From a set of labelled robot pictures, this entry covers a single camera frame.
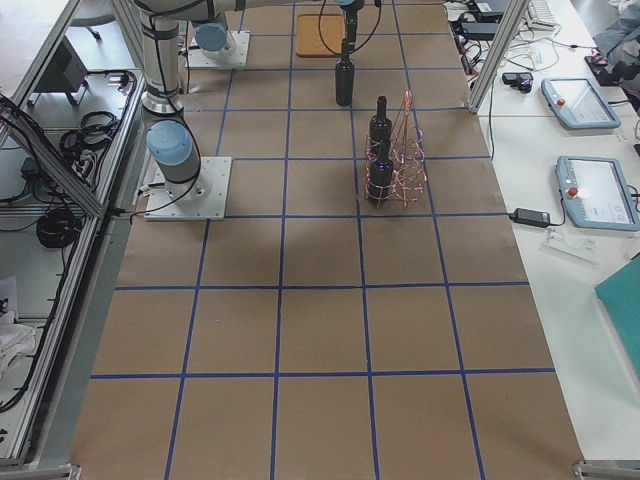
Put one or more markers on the near teach pendant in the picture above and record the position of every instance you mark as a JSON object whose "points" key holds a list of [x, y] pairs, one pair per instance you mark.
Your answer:
{"points": [[596, 194]]}

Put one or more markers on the aluminium frame post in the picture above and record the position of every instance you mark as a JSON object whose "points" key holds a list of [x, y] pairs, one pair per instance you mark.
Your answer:
{"points": [[502, 40]]}

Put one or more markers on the copper wire bottle basket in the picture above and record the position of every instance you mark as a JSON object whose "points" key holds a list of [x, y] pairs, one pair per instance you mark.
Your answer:
{"points": [[407, 154]]}

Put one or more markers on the wooden tray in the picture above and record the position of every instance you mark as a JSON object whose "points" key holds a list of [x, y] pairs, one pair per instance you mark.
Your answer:
{"points": [[319, 36]]}

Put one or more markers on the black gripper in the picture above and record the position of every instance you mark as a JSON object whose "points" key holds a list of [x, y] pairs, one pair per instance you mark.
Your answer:
{"points": [[351, 16]]}

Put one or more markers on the teal box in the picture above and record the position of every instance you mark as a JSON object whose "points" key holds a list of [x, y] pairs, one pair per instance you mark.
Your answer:
{"points": [[620, 296]]}

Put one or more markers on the black power brick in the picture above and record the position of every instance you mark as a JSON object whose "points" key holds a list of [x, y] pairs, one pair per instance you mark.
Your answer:
{"points": [[530, 217]]}

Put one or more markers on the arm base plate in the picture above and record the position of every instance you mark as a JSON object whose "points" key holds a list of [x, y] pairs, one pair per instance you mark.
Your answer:
{"points": [[205, 200], [236, 61]]}

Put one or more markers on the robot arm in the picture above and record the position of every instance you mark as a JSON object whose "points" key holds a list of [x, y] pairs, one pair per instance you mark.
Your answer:
{"points": [[212, 35], [159, 22]]}

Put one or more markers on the teach pendant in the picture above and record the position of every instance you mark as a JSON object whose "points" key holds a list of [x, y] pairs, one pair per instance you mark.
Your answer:
{"points": [[578, 104], [596, 194]]}

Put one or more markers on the aluminium frame rail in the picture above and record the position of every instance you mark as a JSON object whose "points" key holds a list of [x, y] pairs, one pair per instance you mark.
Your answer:
{"points": [[30, 136]]}

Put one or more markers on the dark wine bottle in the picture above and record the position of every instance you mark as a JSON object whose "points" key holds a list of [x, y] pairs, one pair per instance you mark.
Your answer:
{"points": [[380, 175], [380, 126], [344, 74]]}

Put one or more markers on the far teach pendant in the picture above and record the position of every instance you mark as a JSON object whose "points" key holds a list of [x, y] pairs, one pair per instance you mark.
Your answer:
{"points": [[578, 104]]}

